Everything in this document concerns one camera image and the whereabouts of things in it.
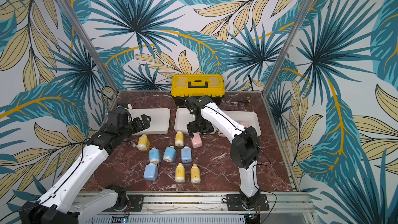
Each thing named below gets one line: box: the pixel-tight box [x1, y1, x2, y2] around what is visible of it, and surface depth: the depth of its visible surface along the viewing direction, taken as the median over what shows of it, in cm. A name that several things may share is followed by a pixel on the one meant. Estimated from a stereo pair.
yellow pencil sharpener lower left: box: [175, 162, 186, 183], surface depth 77 cm
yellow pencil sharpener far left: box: [137, 133, 151, 151], surface depth 88 cm
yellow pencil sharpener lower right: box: [190, 163, 201, 185], surface depth 77 cm
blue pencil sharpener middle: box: [162, 145, 177, 163], surface depth 84 cm
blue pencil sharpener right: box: [180, 145, 192, 163], surface depth 83 cm
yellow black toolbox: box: [171, 74, 226, 107], surface depth 103 cm
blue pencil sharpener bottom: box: [143, 162, 159, 182], surface depth 79 cm
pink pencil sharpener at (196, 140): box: [190, 132, 203, 148], surface depth 90 cm
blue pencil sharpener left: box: [148, 147, 162, 163], surface depth 83 cm
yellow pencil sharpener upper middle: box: [175, 130, 184, 147], surface depth 89 cm
